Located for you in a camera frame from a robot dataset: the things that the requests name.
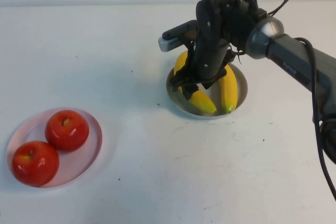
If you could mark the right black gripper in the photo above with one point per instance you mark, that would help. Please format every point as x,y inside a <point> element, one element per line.
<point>210,58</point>

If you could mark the yellow plastic banana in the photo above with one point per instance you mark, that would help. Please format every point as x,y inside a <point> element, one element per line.
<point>204,103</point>
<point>228,90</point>

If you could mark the red plastic apple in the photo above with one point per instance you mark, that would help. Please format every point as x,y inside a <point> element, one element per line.
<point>34,169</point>
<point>67,134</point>

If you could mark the grey round plate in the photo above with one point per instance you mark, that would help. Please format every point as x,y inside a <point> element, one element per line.
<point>242,87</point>

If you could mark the pink round plate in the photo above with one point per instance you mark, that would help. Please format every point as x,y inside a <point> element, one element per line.
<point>84,161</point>

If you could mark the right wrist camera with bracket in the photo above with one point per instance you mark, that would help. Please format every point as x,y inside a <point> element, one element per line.
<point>170,44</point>

